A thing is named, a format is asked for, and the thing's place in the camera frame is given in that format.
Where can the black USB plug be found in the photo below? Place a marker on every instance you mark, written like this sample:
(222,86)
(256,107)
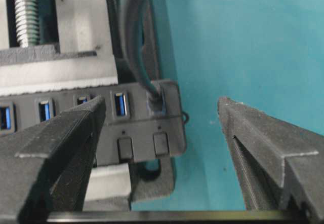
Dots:
(162,99)

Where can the black bench vise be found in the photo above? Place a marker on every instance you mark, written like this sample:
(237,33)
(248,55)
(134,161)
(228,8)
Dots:
(55,45)

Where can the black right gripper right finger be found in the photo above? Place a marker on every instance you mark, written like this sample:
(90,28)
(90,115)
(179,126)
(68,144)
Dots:
(279,165)

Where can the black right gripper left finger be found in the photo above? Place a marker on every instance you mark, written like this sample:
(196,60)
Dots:
(47,167)

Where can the black USB hub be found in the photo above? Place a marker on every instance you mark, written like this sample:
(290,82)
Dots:
(131,131)

